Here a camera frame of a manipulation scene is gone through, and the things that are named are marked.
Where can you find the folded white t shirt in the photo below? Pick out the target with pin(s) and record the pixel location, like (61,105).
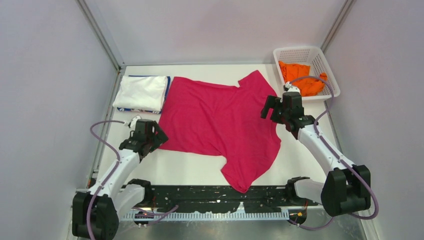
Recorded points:
(142,91)

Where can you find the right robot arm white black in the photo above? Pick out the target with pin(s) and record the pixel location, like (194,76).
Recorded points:
(347,187)

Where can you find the orange t shirt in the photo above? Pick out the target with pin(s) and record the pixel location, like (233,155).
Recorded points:
(308,87)

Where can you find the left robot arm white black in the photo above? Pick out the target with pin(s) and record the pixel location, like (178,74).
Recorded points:
(96,213)

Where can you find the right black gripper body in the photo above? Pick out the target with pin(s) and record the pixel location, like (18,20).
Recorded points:
(279,114)

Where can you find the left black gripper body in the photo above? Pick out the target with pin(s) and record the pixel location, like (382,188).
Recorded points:
(151,139)

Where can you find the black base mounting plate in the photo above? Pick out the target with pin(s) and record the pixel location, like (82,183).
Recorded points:
(219,199)

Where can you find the white plastic basket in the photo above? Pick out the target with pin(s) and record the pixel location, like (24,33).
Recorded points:
(313,57)

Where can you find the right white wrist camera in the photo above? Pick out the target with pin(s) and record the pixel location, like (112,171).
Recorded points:
(289,88)

